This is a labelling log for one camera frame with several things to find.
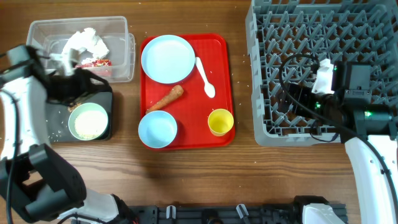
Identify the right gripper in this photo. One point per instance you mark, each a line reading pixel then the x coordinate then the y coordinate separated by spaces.
pixel 301 93

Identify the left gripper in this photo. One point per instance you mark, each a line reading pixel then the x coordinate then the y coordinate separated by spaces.
pixel 82 89

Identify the brown food scrap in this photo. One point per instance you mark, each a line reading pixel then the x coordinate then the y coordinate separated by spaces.
pixel 72 108

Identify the green bowl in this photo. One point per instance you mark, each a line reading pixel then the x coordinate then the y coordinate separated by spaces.
pixel 84 107

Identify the red snack wrapper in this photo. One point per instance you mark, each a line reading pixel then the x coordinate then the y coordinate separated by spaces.
pixel 96 63

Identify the white rice pile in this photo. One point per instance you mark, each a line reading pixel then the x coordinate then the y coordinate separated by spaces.
pixel 90 124

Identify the white napkin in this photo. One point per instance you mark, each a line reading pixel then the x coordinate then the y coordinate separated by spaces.
pixel 87 41

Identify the light blue bowl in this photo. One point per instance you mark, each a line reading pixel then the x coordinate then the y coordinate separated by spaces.
pixel 157 129

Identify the orange carrot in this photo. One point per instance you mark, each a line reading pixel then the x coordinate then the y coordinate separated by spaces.
pixel 175 93

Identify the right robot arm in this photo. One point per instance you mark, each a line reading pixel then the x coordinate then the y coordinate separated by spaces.
pixel 369 135

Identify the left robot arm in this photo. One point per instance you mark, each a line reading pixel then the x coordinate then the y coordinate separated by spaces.
pixel 36 182

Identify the clear plastic waste bin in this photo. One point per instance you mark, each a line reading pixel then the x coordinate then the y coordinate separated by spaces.
pixel 52 35

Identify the grey dishwasher rack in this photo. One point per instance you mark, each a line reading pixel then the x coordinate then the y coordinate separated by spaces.
pixel 283 35

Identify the black plastic tray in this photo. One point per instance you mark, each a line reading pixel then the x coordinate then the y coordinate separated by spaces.
pixel 57 117

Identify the yellow cup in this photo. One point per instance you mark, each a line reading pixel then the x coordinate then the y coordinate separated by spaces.
pixel 220 122

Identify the white plastic spoon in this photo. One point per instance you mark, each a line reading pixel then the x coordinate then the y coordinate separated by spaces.
pixel 208 87

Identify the red serving tray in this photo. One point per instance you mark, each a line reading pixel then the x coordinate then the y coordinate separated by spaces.
pixel 191 110

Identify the light blue plate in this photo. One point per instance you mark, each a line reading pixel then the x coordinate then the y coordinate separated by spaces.
pixel 168 59

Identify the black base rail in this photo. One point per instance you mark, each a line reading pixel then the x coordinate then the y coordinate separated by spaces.
pixel 265 214

